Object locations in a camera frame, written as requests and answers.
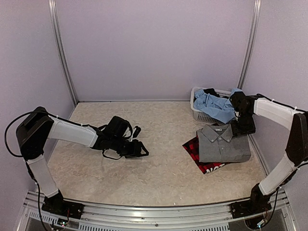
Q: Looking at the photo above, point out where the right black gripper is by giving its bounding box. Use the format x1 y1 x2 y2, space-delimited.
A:
231 109 256 136

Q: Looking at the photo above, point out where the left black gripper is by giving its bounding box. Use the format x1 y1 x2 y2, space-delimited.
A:
111 135 149 158

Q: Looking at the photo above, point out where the grey long sleeve shirt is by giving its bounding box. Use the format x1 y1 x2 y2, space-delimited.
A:
196 124 251 163

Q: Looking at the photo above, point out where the white plastic laundry basket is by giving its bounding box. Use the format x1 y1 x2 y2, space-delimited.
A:
190 87 240 124

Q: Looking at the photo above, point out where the red black plaid shirt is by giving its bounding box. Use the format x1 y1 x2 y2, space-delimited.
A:
182 135 230 175

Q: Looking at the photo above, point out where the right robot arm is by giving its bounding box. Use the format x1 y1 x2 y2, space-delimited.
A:
230 91 308 214

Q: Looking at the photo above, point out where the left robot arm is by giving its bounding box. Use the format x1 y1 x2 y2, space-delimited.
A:
16 107 149 214

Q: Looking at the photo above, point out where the light blue shirt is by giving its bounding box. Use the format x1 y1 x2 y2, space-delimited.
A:
192 89 235 124

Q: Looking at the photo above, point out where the black garment in basket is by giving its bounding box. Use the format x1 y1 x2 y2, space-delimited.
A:
203 88 228 99

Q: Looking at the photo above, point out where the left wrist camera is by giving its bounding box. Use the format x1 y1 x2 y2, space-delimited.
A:
129 126 141 141

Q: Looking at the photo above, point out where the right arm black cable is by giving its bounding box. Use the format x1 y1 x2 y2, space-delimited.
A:
255 95 308 114

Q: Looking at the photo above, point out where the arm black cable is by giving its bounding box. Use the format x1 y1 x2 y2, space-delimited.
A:
4 111 133 161
255 95 308 114

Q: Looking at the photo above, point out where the right aluminium frame post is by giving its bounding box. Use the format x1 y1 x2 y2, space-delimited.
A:
237 0 262 89

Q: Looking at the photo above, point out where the aluminium frame post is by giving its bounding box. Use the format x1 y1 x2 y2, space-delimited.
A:
48 0 79 107
237 0 262 89

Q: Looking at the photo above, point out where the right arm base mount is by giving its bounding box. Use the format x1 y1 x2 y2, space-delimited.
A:
230 184 272 218

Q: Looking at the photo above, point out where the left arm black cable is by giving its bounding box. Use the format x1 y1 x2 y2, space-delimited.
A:
4 111 133 161

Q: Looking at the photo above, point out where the front aluminium rail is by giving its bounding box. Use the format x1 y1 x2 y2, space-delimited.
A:
18 190 295 231

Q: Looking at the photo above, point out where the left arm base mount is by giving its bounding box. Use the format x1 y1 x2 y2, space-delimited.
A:
42 191 84 219

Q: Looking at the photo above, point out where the left aluminium frame post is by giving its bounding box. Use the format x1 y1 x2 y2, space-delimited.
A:
48 0 79 107

